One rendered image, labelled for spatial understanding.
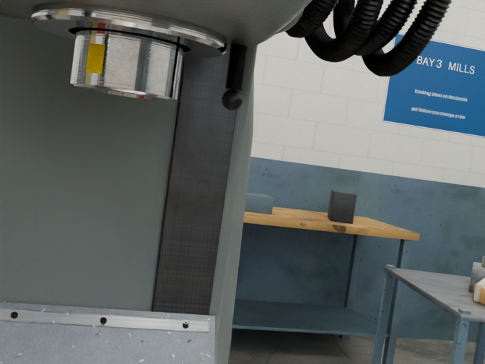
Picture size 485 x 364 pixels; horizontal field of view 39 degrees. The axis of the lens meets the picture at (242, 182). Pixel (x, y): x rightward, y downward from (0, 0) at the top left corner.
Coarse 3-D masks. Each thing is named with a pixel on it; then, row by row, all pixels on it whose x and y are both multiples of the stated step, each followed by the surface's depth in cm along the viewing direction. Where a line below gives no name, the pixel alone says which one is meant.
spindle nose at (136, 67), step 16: (80, 32) 29; (96, 32) 28; (112, 32) 28; (128, 32) 28; (80, 48) 29; (112, 48) 28; (128, 48) 28; (144, 48) 28; (160, 48) 29; (176, 48) 29; (80, 64) 29; (112, 64) 28; (128, 64) 28; (144, 64) 28; (160, 64) 29; (176, 64) 30; (80, 80) 29; (96, 80) 28; (112, 80) 28; (128, 80) 28; (144, 80) 28; (160, 80) 29; (176, 80) 30; (128, 96) 32; (144, 96) 32; (160, 96) 29; (176, 96) 30
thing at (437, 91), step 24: (432, 48) 500; (456, 48) 505; (408, 72) 496; (432, 72) 502; (456, 72) 507; (480, 72) 512; (408, 96) 498; (432, 96) 503; (456, 96) 509; (480, 96) 514; (384, 120) 494; (408, 120) 500; (432, 120) 505; (456, 120) 510; (480, 120) 516
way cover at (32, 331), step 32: (0, 320) 64; (32, 320) 65; (64, 320) 66; (96, 320) 67; (128, 320) 68; (160, 320) 69; (192, 320) 70; (0, 352) 63; (32, 352) 64; (64, 352) 65; (96, 352) 66; (128, 352) 67; (160, 352) 68; (192, 352) 69
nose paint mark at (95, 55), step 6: (90, 48) 28; (96, 48) 28; (102, 48) 28; (90, 54) 28; (96, 54) 28; (102, 54) 28; (90, 60) 28; (96, 60) 28; (102, 60) 28; (90, 66) 28; (96, 66) 28; (96, 72) 28
